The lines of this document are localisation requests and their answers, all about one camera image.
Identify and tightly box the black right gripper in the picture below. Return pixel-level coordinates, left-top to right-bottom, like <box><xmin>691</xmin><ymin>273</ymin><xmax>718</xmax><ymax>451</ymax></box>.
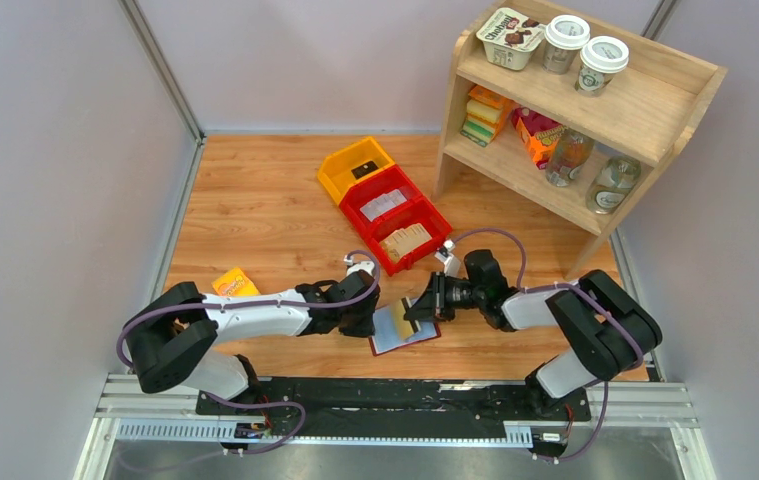
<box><xmin>403</xmin><ymin>271</ymin><xmax>485</xmax><ymax>322</ymax></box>

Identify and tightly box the red leather card holder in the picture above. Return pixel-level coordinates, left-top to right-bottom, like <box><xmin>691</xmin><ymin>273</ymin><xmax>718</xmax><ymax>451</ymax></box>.
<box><xmin>369</xmin><ymin>297</ymin><xmax>441</xmax><ymax>356</ymax></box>

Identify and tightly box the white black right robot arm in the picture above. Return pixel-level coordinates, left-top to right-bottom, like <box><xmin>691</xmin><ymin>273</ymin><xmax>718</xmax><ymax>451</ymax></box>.
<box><xmin>404</xmin><ymin>249</ymin><xmax>663</xmax><ymax>419</ymax></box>

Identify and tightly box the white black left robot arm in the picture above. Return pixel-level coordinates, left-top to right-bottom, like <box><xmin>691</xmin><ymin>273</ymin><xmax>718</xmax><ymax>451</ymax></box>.
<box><xmin>116</xmin><ymin>270</ymin><xmax>380</xmax><ymax>415</ymax></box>

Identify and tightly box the gold card in bin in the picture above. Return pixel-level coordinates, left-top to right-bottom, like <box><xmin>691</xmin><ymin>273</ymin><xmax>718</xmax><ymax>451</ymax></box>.
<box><xmin>405</xmin><ymin>223</ymin><xmax>431</xmax><ymax>251</ymax></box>

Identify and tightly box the white card in bin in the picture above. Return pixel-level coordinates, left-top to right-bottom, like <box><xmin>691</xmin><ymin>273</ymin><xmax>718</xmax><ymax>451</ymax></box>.
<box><xmin>359</xmin><ymin>189</ymin><xmax>407</xmax><ymax>222</ymax></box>

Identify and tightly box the black card in bin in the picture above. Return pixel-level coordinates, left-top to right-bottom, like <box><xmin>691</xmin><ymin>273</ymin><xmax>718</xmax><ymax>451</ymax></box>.
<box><xmin>351</xmin><ymin>160</ymin><xmax>378</xmax><ymax>180</ymax></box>

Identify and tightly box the red plastic bin front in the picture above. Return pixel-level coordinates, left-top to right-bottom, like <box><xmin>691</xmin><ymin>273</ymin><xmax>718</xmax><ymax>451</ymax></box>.
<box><xmin>366</xmin><ymin>198</ymin><xmax>452</xmax><ymax>276</ymax></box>

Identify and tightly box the red plastic bin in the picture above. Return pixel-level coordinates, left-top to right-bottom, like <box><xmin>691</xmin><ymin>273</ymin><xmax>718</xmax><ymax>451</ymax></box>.
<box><xmin>366</xmin><ymin>198</ymin><xmax>452</xmax><ymax>276</ymax></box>
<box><xmin>338</xmin><ymin>166</ymin><xmax>423</xmax><ymax>242</ymax></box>

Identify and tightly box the red plastic bin middle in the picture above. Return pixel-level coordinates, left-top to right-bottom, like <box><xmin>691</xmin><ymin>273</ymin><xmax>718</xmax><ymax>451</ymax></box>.
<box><xmin>338</xmin><ymin>166</ymin><xmax>423</xmax><ymax>242</ymax></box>

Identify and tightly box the orange green snack box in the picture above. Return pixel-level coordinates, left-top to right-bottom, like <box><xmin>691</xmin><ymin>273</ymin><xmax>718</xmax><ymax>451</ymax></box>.
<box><xmin>212</xmin><ymin>267</ymin><xmax>260</xmax><ymax>297</ymax></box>

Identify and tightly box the yellow plastic bin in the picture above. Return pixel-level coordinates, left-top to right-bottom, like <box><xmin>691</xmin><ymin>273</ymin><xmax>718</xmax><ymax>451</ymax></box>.
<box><xmin>317</xmin><ymin>136</ymin><xmax>396</xmax><ymax>205</ymax></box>

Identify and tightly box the stack of sponges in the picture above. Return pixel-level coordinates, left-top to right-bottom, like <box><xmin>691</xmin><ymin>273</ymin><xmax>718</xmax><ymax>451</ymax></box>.
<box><xmin>460</xmin><ymin>85</ymin><xmax>516</xmax><ymax>147</ymax></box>

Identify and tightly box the orange snack bag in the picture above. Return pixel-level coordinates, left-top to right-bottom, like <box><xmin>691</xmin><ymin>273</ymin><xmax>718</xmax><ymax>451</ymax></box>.
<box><xmin>510</xmin><ymin>106</ymin><xmax>566</xmax><ymax>170</ymax></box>

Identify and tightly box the glass bottle left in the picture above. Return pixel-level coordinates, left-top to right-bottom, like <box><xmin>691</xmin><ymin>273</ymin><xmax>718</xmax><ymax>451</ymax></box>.
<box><xmin>545</xmin><ymin>128</ymin><xmax>596</xmax><ymax>187</ymax></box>

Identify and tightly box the glass bottle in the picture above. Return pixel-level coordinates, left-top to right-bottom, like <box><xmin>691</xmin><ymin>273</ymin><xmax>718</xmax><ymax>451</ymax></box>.
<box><xmin>545</xmin><ymin>128</ymin><xmax>596</xmax><ymax>187</ymax></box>
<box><xmin>586</xmin><ymin>155</ymin><xmax>642</xmax><ymax>214</ymax></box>

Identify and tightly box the glass bottle right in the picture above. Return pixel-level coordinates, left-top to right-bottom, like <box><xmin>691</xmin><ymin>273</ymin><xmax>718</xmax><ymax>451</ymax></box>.
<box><xmin>586</xmin><ymin>155</ymin><xmax>642</xmax><ymax>214</ymax></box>

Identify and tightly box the wooden shelf unit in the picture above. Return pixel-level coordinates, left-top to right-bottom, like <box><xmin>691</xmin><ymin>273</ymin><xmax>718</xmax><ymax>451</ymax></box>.
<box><xmin>433</xmin><ymin>1</ymin><xmax>728</xmax><ymax>279</ymax></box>

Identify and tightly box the Chobani yogurt cup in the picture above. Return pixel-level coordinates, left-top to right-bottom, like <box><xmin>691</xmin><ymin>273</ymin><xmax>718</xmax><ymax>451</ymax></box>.
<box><xmin>476</xmin><ymin>7</ymin><xmax>546</xmax><ymax>71</ymax></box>

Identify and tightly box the paper coffee cup left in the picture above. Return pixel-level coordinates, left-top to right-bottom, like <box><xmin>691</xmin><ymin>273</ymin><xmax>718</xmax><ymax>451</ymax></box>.
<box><xmin>542</xmin><ymin>14</ymin><xmax>591</xmax><ymax>75</ymax></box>

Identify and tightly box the paper coffee cup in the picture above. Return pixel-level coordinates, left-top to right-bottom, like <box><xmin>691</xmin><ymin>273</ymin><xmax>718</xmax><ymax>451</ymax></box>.
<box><xmin>542</xmin><ymin>14</ymin><xmax>591</xmax><ymax>75</ymax></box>
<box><xmin>574</xmin><ymin>36</ymin><xmax>630</xmax><ymax>96</ymax></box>

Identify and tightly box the paper coffee cup right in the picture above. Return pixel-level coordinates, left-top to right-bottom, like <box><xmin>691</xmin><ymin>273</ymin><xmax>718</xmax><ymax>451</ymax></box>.
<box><xmin>574</xmin><ymin>36</ymin><xmax>630</xmax><ymax>96</ymax></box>

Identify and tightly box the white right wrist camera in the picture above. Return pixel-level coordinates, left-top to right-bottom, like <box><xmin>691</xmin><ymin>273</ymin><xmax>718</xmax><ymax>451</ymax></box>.
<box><xmin>434</xmin><ymin>239</ymin><xmax>461</xmax><ymax>277</ymax></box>

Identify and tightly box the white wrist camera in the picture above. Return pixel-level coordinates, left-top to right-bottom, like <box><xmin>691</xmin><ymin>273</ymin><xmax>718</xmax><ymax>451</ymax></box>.
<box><xmin>344</xmin><ymin>257</ymin><xmax>376</xmax><ymax>277</ymax></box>
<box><xmin>434</xmin><ymin>239</ymin><xmax>461</xmax><ymax>277</ymax></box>

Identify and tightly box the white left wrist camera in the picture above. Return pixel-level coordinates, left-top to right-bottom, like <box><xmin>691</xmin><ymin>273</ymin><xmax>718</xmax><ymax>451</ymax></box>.
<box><xmin>344</xmin><ymin>257</ymin><xmax>376</xmax><ymax>277</ymax></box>

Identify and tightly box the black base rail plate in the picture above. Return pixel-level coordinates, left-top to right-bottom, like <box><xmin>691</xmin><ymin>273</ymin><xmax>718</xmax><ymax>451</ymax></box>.
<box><xmin>194</xmin><ymin>376</ymin><xmax>592</xmax><ymax>441</ymax></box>

